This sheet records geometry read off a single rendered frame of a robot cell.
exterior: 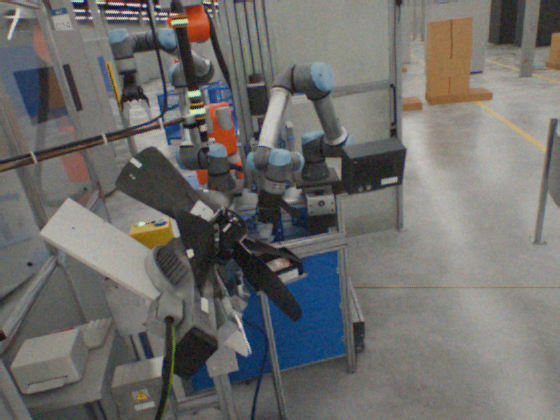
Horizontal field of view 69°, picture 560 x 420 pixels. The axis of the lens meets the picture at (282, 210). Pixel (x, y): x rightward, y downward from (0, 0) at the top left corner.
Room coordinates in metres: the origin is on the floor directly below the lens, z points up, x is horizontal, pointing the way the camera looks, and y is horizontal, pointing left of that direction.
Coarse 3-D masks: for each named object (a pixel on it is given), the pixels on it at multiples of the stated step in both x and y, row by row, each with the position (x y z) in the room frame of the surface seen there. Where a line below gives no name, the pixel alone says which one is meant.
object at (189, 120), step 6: (186, 120) 1.22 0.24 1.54; (192, 120) 1.23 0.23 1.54; (186, 126) 1.23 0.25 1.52; (192, 126) 1.22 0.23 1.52; (198, 126) 1.24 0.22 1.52; (192, 132) 1.24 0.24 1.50; (198, 132) 1.24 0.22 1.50; (192, 138) 1.24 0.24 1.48; (198, 138) 1.24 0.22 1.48; (210, 138) 1.28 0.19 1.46; (198, 144) 1.23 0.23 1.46; (204, 144) 1.23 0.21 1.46; (210, 144) 1.24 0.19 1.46
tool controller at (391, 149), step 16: (368, 144) 1.73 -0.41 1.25; (384, 144) 1.72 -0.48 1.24; (400, 144) 1.71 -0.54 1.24; (352, 160) 1.64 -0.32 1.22; (368, 160) 1.65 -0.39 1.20; (384, 160) 1.66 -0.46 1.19; (400, 160) 1.68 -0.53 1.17; (352, 176) 1.66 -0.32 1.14; (368, 176) 1.67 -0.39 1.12; (384, 176) 1.69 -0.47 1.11; (400, 176) 1.70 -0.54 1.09; (352, 192) 1.68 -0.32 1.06
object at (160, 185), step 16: (144, 160) 1.20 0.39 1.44; (160, 160) 1.24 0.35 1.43; (144, 176) 1.16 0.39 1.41; (160, 176) 1.18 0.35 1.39; (176, 176) 1.22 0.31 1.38; (128, 192) 1.09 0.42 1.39; (144, 192) 1.12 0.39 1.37; (160, 192) 1.15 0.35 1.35; (176, 192) 1.17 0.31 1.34; (192, 192) 1.21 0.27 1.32; (160, 208) 1.12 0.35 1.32
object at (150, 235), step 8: (144, 224) 1.60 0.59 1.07; (152, 224) 1.59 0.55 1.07; (168, 224) 1.57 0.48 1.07; (136, 232) 1.53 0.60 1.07; (144, 232) 1.53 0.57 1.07; (152, 232) 1.53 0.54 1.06; (160, 232) 1.53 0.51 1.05; (168, 232) 1.54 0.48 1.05; (136, 240) 1.52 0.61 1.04; (144, 240) 1.52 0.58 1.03; (152, 240) 1.53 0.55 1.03; (160, 240) 1.53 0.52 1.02; (168, 240) 1.54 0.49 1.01; (152, 248) 1.53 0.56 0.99
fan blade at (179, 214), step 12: (180, 216) 0.90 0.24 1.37; (192, 216) 0.96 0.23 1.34; (180, 228) 0.87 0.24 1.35; (192, 228) 0.92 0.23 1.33; (204, 228) 0.99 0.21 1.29; (192, 240) 0.89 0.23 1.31; (204, 240) 0.96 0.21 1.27; (204, 252) 0.94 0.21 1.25; (192, 264) 0.84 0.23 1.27; (204, 264) 0.92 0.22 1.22; (204, 276) 0.90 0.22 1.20
